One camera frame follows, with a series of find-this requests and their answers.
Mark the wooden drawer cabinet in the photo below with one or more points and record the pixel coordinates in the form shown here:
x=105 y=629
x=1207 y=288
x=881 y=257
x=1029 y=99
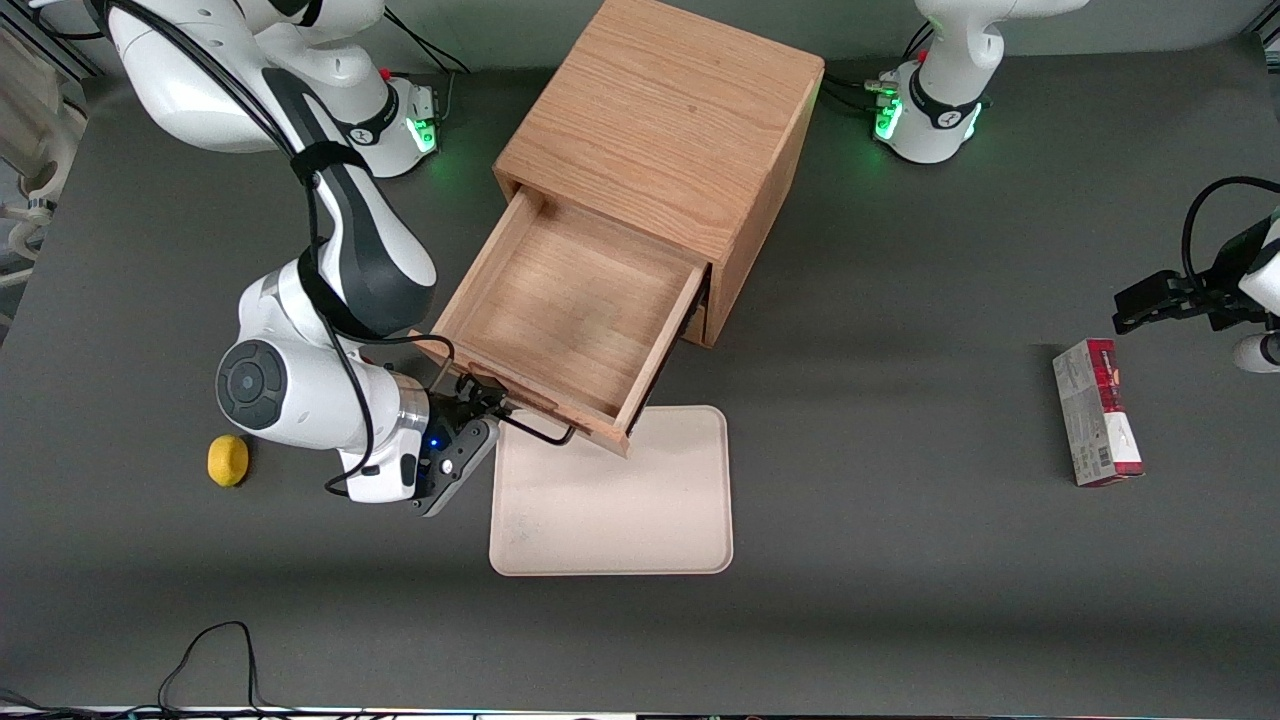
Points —
x=660 y=110

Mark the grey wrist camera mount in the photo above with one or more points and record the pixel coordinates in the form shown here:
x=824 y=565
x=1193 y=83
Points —
x=462 y=470

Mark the red and white carton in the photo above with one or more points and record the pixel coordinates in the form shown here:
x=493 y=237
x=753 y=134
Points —
x=1095 y=420

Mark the wooden drawer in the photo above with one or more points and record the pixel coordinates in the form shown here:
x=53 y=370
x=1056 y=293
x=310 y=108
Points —
x=570 y=310
x=698 y=326

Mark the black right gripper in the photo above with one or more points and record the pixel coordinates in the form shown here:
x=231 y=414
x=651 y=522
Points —
x=453 y=409

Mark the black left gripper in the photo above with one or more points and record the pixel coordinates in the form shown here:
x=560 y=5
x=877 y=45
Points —
x=1222 y=296

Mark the beige plastic tray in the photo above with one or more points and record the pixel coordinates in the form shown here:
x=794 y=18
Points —
x=610 y=500

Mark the yellow lemon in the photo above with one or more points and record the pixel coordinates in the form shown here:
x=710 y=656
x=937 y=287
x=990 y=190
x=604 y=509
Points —
x=228 y=460

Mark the white background equipment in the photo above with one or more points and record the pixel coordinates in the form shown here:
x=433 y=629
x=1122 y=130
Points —
x=40 y=150

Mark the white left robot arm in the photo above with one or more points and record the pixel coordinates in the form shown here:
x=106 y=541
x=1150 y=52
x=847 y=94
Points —
x=940 y=120

